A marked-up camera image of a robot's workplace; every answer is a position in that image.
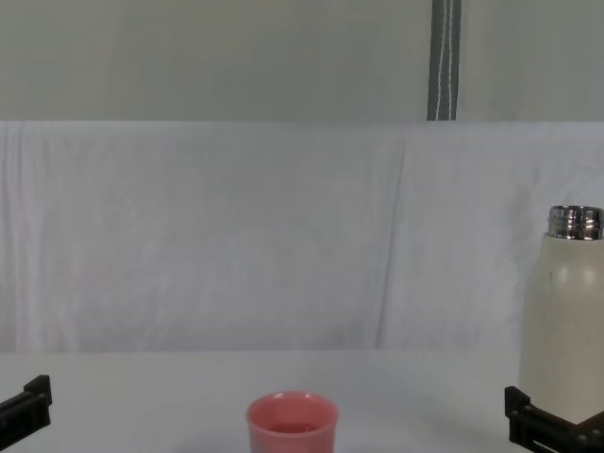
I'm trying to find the cream vacuum bottle steel neck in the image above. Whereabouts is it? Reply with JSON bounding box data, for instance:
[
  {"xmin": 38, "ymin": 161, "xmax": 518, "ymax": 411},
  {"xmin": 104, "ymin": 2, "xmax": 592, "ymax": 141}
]
[{"xmin": 518, "ymin": 205, "xmax": 604, "ymax": 426}]

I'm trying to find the pink cup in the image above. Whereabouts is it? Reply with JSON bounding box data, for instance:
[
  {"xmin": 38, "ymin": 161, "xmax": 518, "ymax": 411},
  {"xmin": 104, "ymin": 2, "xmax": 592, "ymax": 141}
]
[{"xmin": 244, "ymin": 390, "xmax": 341, "ymax": 453}]

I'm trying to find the white table cloth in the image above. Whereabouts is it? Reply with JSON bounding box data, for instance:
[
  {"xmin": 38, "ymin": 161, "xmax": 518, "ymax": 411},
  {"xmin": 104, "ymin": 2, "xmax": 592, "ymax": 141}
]
[{"xmin": 0, "ymin": 118, "xmax": 604, "ymax": 453}]

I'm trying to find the white curtain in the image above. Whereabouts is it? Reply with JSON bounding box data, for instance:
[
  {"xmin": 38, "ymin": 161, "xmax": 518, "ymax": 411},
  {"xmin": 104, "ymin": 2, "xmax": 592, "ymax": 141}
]
[
  {"xmin": 455, "ymin": 0, "xmax": 604, "ymax": 124},
  {"xmin": 0, "ymin": 0, "xmax": 434, "ymax": 124}
]

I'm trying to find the grey striped post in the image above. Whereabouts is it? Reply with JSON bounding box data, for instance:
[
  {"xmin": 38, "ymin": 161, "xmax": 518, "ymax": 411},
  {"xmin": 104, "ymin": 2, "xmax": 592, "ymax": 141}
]
[{"xmin": 426, "ymin": 0, "xmax": 461, "ymax": 122}]

